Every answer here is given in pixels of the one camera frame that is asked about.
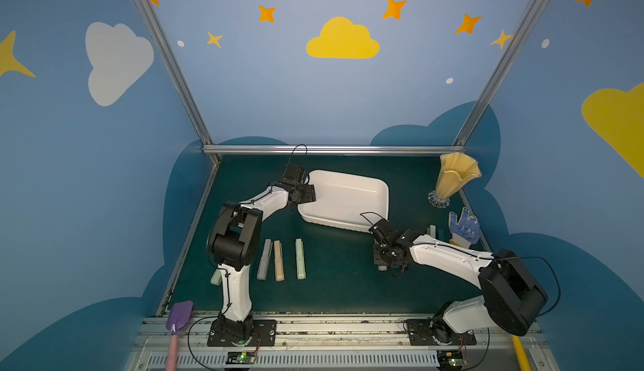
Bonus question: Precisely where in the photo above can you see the yellow toy shovel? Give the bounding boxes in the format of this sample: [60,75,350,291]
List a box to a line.
[512,335,532,371]

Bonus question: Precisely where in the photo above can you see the right green circuit board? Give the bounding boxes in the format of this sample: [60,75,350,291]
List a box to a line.
[437,351,468,371]

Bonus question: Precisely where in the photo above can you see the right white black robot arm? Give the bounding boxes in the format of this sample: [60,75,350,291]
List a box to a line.
[368,218,548,345]

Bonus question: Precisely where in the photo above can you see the beige pliers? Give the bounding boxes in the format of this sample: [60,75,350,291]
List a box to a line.
[273,240,285,282]

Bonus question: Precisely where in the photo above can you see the aluminium frame post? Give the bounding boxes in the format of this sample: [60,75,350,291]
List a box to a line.
[452,0,550,151]
[133,0,212,151]

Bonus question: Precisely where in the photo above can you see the left green circuit board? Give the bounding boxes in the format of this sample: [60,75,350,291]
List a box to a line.
[225,352,258,367]

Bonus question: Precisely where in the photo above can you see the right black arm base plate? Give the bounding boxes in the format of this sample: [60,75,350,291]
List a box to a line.
[404,319,476,346]

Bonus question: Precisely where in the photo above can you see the left aluminium frame post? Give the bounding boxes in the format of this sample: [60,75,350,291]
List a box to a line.
[133,0,212,151]

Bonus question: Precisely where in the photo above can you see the yellow ruffled glass vase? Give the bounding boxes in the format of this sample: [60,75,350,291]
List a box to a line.
[428,152,481,208]

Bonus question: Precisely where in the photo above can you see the purple toy shovel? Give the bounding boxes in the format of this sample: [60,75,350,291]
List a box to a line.
[165,301,194,371]

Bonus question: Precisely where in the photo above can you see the aluminium frame rear bar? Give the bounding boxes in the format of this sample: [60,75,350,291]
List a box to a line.
[202,145,466,156]

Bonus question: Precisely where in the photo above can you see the aluminium rail base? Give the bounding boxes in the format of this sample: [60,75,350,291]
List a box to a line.
[125,312,559,370]

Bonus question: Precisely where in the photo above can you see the right aluminium frame post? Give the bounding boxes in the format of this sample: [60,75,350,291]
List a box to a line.
[452,0,550,151]

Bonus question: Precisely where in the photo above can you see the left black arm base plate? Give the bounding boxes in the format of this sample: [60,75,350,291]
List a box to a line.
[206,317,277,347]

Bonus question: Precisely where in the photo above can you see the white plastic storage box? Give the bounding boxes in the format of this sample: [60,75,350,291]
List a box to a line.
[298,170,389,233]

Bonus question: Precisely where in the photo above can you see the light green pliers far left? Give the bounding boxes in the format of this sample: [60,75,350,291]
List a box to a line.
[210,269,222,286]

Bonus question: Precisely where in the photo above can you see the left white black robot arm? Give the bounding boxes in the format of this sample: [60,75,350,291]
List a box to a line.
[206,164,316,347]

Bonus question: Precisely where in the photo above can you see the green circuit board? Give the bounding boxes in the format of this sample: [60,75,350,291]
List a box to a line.
[225,352,258,367]
[437,351,468,371]

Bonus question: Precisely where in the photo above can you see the blue white work glove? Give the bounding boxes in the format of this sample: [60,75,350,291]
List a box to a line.
[448,207,482,249]

